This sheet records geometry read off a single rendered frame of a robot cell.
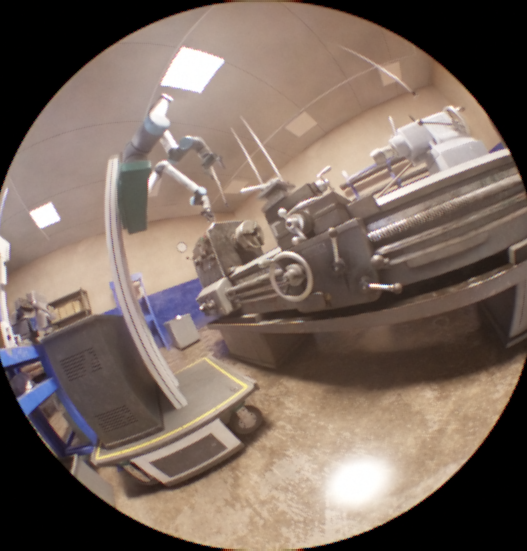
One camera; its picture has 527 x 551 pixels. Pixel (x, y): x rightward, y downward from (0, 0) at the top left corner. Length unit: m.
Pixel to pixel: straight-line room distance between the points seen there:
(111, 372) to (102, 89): 2.79
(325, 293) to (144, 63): 2.90
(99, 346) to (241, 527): 0.83
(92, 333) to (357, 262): 0.98
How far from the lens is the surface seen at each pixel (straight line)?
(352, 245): 0.59
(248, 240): 1.32
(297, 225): 0.57
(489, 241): 0.91
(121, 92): 2.79
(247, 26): 2.81
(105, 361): 0.71
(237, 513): 0.85
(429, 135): 1.06
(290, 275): 0.62
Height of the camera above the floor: 0.74
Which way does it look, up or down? 1 degrees down
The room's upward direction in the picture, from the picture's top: 22 degrees counter-clockwise
